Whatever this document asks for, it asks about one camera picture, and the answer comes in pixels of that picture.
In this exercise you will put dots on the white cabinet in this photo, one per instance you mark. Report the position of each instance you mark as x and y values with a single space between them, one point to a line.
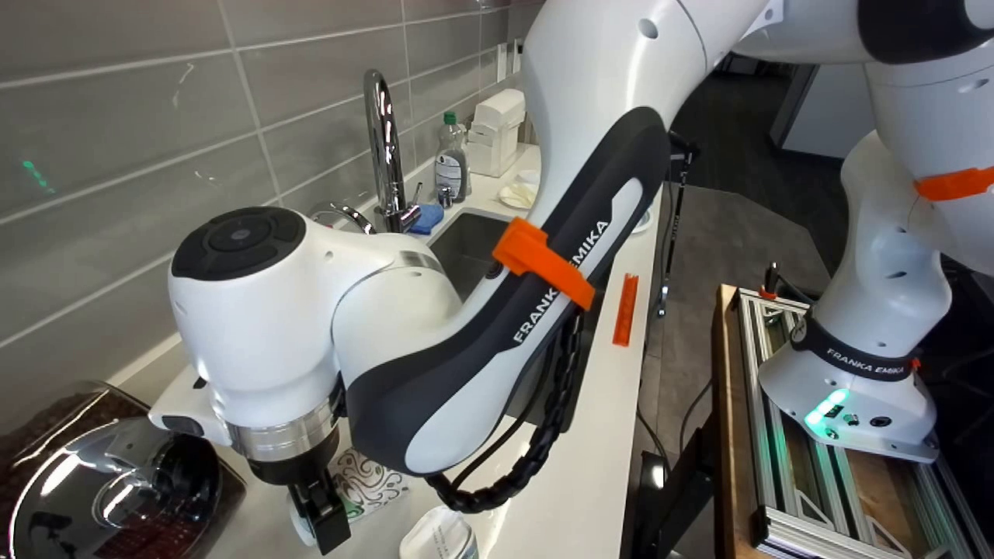
819 114

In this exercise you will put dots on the orange strip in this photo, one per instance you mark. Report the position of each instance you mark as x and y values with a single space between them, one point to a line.
625 313

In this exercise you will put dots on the bottle with green cap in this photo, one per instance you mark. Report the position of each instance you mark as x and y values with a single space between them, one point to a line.
450 165

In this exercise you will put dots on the tall chrome faucet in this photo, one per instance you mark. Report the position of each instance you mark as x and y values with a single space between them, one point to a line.
387 144

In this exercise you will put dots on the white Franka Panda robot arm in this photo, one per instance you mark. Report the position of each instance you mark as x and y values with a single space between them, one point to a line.
281 313

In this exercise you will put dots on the aluminium base frame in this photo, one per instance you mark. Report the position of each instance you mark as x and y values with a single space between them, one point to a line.
828 498

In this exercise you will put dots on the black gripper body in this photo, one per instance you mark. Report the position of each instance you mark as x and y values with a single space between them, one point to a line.
295 472

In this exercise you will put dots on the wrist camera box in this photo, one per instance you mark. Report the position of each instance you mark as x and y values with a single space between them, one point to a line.
179 421

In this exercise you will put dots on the white translucent container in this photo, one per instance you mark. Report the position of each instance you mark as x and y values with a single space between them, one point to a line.
497 128

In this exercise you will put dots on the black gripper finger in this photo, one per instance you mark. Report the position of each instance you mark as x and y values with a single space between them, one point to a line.
325 518

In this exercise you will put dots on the white plate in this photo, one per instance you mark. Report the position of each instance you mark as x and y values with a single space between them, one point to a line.
517 194

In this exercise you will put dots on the black camera stand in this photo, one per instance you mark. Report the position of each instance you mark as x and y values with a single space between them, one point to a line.
671 487

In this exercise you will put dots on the blue sponge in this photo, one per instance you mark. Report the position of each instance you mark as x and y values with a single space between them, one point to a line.
423 218

